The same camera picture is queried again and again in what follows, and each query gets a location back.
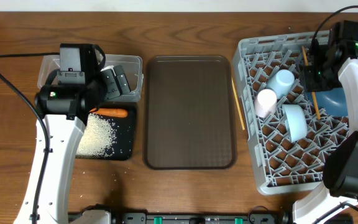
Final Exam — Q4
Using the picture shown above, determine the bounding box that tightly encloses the wooden chopstick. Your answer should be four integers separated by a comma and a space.
231, 78, 246, 131
301, 46, 321, 120

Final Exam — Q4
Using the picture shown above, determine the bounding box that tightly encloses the orange carrot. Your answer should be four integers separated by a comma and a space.
89, 108, 129, 118

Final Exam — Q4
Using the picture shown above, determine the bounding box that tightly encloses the pile of white rice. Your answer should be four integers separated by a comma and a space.
76, 114, 117, 159

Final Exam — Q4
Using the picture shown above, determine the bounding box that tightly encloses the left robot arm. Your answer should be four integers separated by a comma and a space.
15, 44, 128, 223

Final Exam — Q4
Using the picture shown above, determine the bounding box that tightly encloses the light blue bowl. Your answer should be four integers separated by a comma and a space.
282, 105, 308, 142

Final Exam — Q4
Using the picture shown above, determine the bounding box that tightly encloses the grey plastic dishwasher rack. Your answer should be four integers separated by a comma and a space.
232, 30, 349, 195

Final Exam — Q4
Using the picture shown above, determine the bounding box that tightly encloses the black plastic tray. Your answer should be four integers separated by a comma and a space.
75, 100, 137, 162

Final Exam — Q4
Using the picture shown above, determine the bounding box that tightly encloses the light blue plastic cup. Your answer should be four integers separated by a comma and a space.
266, 70, 295, 100

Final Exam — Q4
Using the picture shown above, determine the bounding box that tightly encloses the clear plastic bin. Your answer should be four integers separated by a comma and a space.
37, 54, 144, 103

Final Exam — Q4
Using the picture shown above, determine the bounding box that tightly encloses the dark brown serving tray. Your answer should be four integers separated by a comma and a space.
144, 55, 237, 170

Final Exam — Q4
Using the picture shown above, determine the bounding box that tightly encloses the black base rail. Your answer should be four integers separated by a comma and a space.
68, 204, 292, 224

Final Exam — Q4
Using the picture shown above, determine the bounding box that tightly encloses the pink plastic cup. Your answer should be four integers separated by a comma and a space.
254, 89, 277, 118

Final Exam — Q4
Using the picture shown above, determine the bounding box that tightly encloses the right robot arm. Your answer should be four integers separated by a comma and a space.
291, 21, 358, 223

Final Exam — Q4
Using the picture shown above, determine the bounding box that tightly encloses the dark blue round plate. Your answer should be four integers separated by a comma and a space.
315, 88, 348, 117

